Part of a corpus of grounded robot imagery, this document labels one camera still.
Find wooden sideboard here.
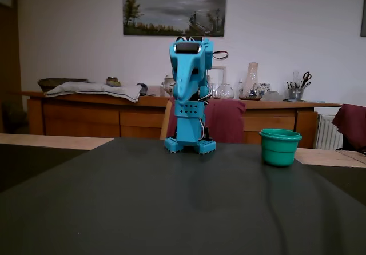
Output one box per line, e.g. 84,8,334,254
21,90,343,150

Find white ceramic jug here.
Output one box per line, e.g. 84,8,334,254
163,74,174,97

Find red white black servo wire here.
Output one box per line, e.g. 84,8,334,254
212,50,230,61
177,35,201,43

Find dark framed wall picture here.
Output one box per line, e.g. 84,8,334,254
360,0,366,37

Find white picture frame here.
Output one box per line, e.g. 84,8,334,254
208,65,228,86

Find teal plastic cup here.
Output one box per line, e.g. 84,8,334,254
258,128,303,168

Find black handled scissors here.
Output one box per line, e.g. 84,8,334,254
300,71,313,89

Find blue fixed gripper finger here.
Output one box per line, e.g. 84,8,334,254
172,56,201,102

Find folded grey cloth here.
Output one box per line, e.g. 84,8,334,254
44,81,142,104

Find dark shallow bowl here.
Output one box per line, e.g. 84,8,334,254
37,78,88,93

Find grey rubber mat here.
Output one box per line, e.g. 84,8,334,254
0,137,366,255

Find lake landscape painting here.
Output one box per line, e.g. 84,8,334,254
122,0,228,37

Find round clear glass vase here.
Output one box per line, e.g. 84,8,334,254
217,82,236,100

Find glass dish with trinkets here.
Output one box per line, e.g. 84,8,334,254
238,90,262,101

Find grey stone ornament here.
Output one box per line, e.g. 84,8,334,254
261,90,284,102

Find small patterned jar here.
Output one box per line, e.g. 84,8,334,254
105,76,122,87

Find blue gripper body black servo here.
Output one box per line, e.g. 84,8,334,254
168,37,214,70

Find white radiator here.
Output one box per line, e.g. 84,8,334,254
314,113,344,150

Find glass carafe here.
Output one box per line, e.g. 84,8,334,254
246,62,260,93

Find wooden chair frame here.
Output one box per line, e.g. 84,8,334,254
159,98,176,141

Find metal pen holder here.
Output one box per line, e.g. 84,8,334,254
288,87,305,102

